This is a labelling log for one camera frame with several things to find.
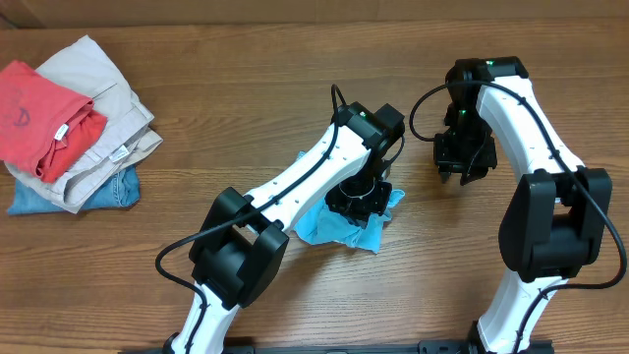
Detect light blue printed t-shirt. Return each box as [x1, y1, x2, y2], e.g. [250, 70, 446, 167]
[293, 149, 407, 255]

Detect beige folded trousers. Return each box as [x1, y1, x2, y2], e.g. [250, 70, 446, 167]
[6, 35, 163, 213]

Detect red folded t-shirt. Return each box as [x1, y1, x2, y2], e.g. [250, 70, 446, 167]
[1, 61, 107, 183]

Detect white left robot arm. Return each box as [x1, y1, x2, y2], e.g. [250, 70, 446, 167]
[161, 102, 405, 353]

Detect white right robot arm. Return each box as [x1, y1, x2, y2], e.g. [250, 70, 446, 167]
[433, 57, 612, 353]

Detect blue folded jeans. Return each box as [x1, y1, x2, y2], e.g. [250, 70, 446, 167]
[7, 166, 141, 215]

